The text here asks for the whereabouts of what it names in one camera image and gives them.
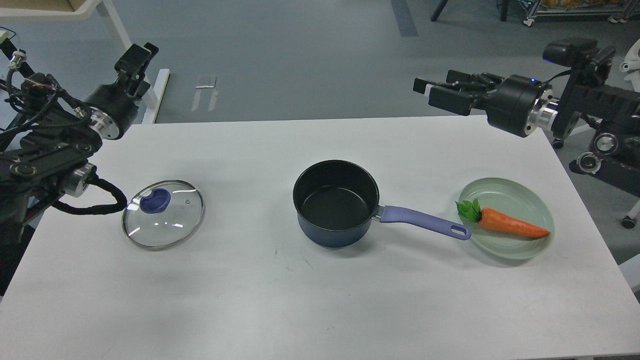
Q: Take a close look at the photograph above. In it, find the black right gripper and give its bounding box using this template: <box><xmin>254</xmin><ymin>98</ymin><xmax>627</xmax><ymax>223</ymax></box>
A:
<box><xmin>413</xmin><ymin>69</ymin><xmax>553</xmax><ymax>138</ymax></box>

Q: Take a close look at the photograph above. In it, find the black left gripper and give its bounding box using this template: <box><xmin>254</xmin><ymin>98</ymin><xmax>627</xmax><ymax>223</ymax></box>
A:
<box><xmin>83</xmin><ymin>42</ymin><xmax>159</xmax><ymax>141</ymax></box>

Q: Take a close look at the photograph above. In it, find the glass pot lid purple knob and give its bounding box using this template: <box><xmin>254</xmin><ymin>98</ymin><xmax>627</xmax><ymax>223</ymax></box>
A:
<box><xmin>121</xmin><ymin>180</ymin><xmax>205</xmax><ymax>251</ymax></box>

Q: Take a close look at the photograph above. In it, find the blue saucepan purple handle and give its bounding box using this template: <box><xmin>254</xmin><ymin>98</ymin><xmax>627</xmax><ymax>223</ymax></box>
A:
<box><xmin>293</xmin><ymin>160</ymin><xmax>472</xmax><ymax>249</ymax></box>

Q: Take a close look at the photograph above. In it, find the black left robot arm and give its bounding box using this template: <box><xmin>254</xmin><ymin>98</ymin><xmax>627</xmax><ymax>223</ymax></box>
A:
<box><xmin>0</xmin><ymin>39</ymin><xmax>158</xmax><ymax>294</ymax></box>

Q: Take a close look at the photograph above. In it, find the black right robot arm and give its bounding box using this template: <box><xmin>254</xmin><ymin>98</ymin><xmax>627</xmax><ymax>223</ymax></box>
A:
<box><xmin>413</xmin><ymin>70</ymin><xmax>639</xmax><ymax>196</ymax></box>

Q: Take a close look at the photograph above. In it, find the pale green plate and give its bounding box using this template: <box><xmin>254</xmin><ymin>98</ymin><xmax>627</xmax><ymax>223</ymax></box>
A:
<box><xmin>455</xmin><ymin>177</ymin><xmax>555</xmax><ymax>261</ymax></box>

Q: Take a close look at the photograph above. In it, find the orange toy carrot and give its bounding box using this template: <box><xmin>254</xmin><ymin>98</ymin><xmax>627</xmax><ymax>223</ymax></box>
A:
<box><xmin>455</xmin><ymin>198</ymin><xmax>551</xmax><ymax>240</ymax></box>

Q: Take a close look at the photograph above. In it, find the white chair base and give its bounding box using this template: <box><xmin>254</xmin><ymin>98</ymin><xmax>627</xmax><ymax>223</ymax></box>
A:
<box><xmin>552</xmin><ymin>36</ymin><xmax>640</xmax><ymax>148</ymax></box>

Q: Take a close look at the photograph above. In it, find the metal wheeled cart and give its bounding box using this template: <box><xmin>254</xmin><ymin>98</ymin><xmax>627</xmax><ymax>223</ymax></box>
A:
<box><xmin>520</xmin><ymin>0</ymin><xmax>639</xmax><ymax>27</ymax></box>

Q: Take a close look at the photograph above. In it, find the white table frame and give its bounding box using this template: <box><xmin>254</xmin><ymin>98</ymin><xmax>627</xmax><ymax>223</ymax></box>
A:
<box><xmin>0</xmin><ymin>0</ymin><xmax>171</xmax><ymax>125</ymax></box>

